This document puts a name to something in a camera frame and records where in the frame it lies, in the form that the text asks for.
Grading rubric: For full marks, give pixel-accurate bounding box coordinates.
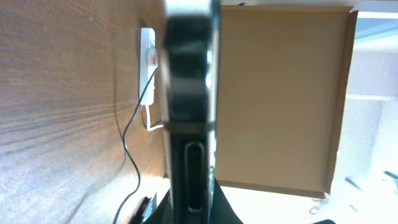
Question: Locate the black Galaxy smartphone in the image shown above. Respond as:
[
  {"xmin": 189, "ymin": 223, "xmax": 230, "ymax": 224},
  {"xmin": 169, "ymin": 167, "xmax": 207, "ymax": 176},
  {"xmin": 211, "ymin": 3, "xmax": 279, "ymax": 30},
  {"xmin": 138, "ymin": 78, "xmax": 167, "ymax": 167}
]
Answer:
[{"xmin": 160, "ymin": 0, "xmax": 221, "ymax": 223}]

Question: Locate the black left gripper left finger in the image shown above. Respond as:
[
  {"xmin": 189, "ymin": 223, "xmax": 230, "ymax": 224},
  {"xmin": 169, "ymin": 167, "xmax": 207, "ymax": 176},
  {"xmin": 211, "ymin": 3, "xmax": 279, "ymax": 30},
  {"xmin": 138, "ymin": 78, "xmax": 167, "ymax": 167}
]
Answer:
[{"xmin": 129, "ymin": 191, "xmax": 171, "ymax": 224}]

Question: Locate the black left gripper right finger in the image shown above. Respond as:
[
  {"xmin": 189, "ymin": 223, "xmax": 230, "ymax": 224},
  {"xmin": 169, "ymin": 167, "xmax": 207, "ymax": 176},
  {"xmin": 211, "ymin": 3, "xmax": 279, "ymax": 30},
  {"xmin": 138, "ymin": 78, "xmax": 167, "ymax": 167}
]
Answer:
[{"xmin": 210, "ymin": 179, "xmax": 243, "ymax": 224}]

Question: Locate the brown cardboard box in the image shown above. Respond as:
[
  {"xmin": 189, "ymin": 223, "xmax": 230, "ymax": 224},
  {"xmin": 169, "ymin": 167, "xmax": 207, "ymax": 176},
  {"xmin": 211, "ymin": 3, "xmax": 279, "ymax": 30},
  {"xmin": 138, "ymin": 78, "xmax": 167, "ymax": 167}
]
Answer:
[{"xmin": 215, "ymin": 6, "xmax": 358, "ymax": 198}]

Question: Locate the black USB charging cable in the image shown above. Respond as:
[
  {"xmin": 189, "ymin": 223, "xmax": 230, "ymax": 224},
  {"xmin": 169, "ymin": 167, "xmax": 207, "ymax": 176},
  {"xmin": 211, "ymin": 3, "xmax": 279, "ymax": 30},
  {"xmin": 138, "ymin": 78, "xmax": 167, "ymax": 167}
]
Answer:
[{"xmin": 112, "ymin": 67, "xmax": 159, "ymax": 224}]

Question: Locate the white power strip cord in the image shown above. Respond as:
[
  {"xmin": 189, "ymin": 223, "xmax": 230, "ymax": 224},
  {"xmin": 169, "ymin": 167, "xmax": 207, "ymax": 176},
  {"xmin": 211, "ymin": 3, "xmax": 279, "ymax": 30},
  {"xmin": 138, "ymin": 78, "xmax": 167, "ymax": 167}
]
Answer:
[{"xmin": 143, "ymin": 104, "xmax": 165, "ymax": 132}]

